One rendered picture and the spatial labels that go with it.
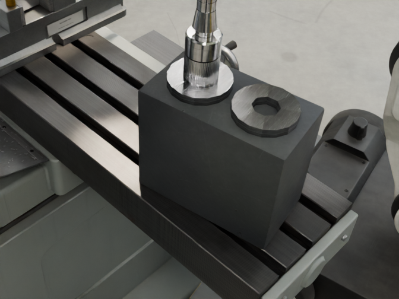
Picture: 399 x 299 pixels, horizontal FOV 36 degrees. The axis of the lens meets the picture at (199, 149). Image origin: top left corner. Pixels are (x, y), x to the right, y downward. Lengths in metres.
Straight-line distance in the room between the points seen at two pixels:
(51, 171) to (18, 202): 0.08
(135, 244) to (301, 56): 1.53
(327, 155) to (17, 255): 0.76
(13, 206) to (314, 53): 1.97
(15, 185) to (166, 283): 0.70
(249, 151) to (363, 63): 2.14
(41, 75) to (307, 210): 0.54
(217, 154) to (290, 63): 2.00
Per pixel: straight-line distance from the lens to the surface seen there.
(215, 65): 0.78
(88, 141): 1.01
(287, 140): 0.76
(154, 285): 1.69
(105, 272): 1.52
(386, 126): 1.20
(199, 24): 0.75
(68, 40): 1.21
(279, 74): 2.69
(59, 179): 1.13
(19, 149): 1.11
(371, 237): 1.41
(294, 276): 0.88
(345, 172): 1.49
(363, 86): 2.74
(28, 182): 1.13
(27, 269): 1.28
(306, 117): 0.80
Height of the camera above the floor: 1.63
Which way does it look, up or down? 45 degrees down
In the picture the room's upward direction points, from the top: 5 degrees clockwise
